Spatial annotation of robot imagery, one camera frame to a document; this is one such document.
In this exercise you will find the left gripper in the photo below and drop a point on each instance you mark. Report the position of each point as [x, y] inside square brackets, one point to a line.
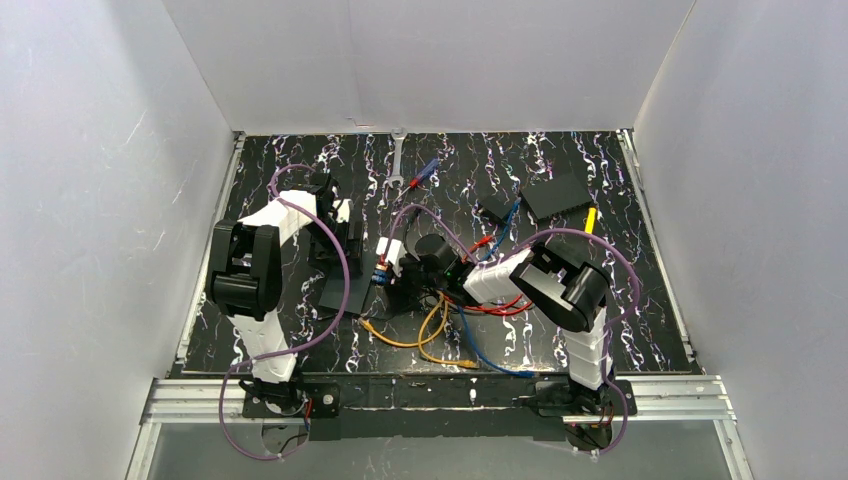
[337, 258]

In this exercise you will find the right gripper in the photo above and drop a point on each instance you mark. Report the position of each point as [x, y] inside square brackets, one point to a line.
[403, 270]

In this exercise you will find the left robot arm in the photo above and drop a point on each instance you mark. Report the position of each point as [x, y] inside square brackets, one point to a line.
[245, 277]

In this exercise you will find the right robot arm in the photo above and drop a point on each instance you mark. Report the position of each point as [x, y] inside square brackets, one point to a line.
[568, 291]

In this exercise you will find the small black power adapter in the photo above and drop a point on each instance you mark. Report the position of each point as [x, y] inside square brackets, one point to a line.
[495, 209]

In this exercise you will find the silver wrench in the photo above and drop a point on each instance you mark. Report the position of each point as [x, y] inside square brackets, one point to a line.
[395, 179]

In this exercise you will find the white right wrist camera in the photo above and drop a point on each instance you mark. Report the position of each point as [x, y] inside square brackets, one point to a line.
[390, 252]

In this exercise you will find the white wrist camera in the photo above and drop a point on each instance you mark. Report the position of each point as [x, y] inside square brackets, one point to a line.
[342, 210]
[390, 252]

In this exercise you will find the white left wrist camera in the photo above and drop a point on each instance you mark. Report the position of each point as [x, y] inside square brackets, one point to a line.
[342, 210]

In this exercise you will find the blue handled screwdriver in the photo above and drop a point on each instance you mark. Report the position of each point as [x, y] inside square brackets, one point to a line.
[422, 175]

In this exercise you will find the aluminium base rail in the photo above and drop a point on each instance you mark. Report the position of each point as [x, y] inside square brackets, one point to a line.
[643, 398]

